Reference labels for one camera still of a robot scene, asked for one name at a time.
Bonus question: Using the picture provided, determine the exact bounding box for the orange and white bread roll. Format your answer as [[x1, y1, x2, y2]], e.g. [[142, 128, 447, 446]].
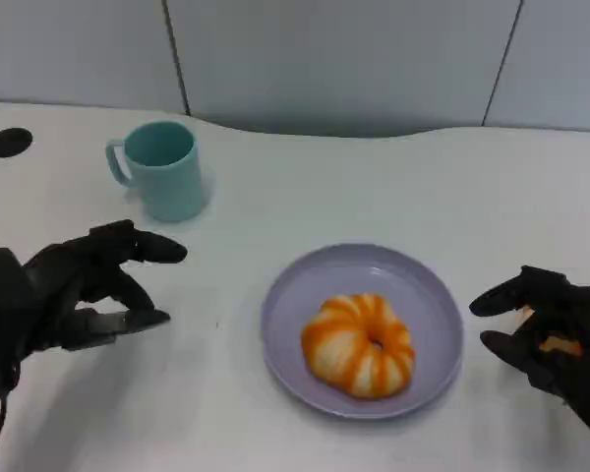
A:
[[301, 293, 416, 400]]

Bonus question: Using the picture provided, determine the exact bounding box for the pale green mug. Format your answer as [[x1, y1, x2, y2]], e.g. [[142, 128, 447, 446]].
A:
[[105, 120, 207, 222]]

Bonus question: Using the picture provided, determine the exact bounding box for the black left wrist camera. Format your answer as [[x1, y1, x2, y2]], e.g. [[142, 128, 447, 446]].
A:
[[0, 248, 36, 394]]

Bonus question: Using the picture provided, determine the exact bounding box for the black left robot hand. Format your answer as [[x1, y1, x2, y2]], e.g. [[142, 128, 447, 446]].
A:
[[24, 219, 188, 353]]

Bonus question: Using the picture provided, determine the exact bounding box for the black table cable grommet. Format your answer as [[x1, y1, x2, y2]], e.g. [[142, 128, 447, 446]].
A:
[[0, 127, 33, 158]]

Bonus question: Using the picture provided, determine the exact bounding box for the small orange toy bread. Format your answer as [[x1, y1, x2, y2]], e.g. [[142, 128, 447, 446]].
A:
[[518, 304, 584, 356]]

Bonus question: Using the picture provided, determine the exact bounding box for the lilac plate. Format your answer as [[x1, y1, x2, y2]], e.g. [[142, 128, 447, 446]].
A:
[[260, 242, 464, 420]]

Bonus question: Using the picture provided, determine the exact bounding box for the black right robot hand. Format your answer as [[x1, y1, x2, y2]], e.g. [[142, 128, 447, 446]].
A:
[[468, 265, 590, 451]]

